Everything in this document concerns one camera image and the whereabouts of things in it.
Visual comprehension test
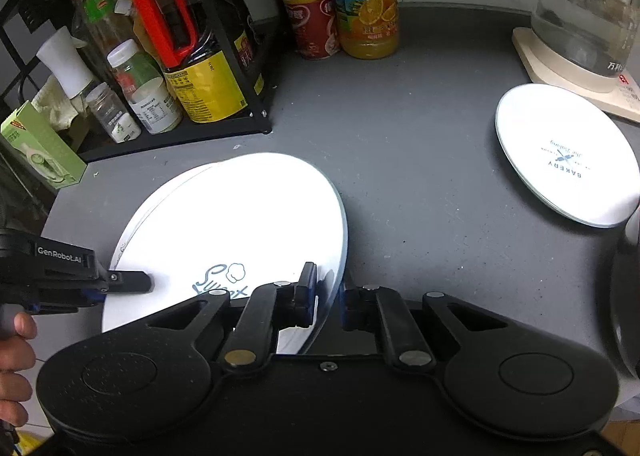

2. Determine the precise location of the dark sauce bottle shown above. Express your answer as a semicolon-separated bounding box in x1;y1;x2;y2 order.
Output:
219;0;267;98

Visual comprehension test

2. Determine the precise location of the small white plate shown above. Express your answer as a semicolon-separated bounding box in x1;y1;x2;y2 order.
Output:
495;84;640;228

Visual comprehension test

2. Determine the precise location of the white cloth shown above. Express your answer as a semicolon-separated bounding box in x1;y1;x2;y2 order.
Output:
31;75;89;133

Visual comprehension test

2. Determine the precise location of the glass kettle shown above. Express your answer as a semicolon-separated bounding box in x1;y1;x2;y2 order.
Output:
531;0;640;80

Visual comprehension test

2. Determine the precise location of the black metal rack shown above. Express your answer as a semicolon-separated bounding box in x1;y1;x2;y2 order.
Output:
0;0;274;163

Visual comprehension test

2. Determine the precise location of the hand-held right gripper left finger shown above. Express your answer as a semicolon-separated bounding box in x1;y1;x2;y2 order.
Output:
144;262;319;369

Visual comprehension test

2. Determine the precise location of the person's left hand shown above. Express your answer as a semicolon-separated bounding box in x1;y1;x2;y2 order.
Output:
0;311;38;430

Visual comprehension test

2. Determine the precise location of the oil bottle red handle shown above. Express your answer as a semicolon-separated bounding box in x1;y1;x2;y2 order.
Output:
131;0;249;125

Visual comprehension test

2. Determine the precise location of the red can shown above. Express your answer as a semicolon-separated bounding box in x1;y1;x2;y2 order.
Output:
282;0;344;61

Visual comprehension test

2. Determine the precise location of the white spray bottle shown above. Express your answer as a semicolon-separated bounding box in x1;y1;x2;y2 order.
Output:
36;26;102;100

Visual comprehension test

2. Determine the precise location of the green label bottle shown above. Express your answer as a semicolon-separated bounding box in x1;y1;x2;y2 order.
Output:
67;0;132;68

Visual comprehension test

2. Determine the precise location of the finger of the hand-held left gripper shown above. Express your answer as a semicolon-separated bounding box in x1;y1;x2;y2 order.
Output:
95;271;154;294
37;286;109;312

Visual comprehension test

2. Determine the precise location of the white cap bottle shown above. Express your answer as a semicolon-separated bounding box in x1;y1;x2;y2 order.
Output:
106;39;184;135

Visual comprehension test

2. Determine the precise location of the green box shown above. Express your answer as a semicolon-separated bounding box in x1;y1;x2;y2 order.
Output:
0;101;89;188

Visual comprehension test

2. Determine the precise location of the clear spice jar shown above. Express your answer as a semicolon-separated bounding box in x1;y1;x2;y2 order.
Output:
84;83;143;143

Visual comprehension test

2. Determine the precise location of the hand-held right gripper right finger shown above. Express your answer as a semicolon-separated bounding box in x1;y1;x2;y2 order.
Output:
341;286;522;370

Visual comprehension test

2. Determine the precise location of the cream kettle base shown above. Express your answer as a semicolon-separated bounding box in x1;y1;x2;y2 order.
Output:
511;26;640;125

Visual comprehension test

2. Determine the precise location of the red and black bowl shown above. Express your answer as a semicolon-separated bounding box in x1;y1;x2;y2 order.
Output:
611;206;640;383

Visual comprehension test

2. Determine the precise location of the deep white plate script print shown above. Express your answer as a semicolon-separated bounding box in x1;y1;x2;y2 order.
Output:
101;152;349;355

